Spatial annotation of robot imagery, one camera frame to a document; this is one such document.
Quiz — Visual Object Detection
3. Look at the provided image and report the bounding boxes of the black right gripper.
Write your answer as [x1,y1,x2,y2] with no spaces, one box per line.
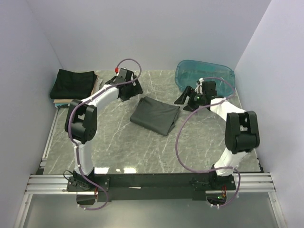
[174,86,206,113]

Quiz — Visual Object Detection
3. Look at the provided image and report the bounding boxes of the grey t shirt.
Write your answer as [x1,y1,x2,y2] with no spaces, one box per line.
[130,96,180,136]

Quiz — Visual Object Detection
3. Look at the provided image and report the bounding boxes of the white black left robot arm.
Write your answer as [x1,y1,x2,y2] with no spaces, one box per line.
[65,68,143,191]

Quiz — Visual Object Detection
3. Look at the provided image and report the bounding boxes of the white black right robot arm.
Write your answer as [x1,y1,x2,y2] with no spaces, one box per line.
[174,77,260,190]

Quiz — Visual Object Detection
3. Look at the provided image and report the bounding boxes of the teal transparent plastic basin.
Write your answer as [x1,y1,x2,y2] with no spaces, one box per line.
[175,60,235,97]

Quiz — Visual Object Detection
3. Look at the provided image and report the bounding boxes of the folded black t shirt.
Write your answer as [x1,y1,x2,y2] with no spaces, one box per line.
[49,69,97,100]

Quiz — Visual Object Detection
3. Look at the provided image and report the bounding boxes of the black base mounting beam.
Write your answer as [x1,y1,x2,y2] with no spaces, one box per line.
[66,172,236,202]

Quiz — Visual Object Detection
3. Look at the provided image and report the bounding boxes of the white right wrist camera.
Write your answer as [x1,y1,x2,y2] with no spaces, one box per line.
[194,78,204,94]

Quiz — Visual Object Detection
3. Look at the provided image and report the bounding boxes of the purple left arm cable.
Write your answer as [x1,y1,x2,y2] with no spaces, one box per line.
[67,58,143,212]

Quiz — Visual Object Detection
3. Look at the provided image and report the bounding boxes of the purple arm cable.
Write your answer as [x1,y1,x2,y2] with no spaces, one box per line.
[175,77,241,209]
[67,58,143,212]

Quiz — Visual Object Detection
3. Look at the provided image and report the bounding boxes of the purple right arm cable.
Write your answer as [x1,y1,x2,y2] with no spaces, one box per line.
[175,77,241,209]

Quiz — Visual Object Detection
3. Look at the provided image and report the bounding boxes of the aluminium rail frame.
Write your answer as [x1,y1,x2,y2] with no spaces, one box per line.
[24,108,278,228]

